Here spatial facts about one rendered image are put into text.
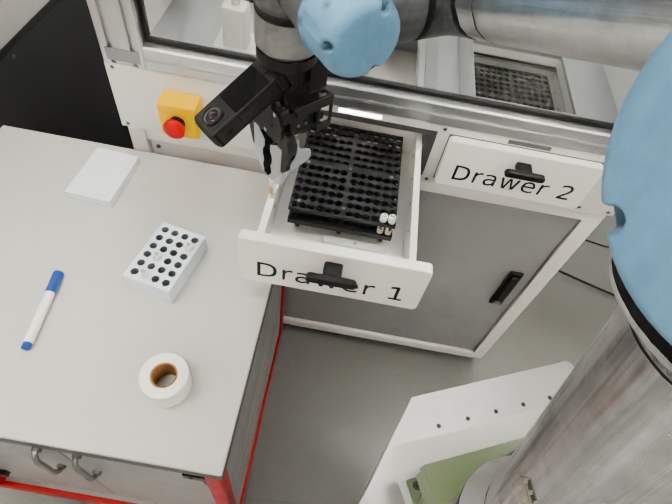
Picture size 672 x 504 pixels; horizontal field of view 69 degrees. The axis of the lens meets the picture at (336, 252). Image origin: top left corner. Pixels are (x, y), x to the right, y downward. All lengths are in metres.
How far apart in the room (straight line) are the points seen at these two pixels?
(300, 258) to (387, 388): 0.97
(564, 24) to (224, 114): 0.36
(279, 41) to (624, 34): 0.33
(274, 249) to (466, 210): 0.52
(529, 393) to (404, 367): 0.84
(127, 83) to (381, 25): 0.68
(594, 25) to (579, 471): 0.26
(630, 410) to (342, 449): 1.36
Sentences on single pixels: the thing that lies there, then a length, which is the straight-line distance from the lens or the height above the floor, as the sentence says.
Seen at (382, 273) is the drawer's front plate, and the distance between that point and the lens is 0.73.
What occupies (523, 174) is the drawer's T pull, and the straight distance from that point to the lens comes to 0.96.
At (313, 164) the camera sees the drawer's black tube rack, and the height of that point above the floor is 0.90.
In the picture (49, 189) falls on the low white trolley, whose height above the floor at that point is 0.76.
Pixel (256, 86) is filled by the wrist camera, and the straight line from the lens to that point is 0.60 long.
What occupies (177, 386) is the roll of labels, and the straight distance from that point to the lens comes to 0.76.
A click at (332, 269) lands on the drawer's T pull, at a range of 0.71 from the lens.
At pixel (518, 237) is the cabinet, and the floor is 0.67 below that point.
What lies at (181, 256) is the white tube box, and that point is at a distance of 0.88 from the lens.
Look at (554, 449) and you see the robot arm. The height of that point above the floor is 1.25.
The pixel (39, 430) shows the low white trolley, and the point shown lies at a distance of 0.83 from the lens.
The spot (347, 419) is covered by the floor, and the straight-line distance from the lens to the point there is 1.59.
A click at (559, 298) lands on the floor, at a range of 2.06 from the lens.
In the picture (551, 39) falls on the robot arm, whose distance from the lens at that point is 0.41.
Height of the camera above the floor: 1.50
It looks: 54 degrees down
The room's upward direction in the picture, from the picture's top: 11 degrees clockwise
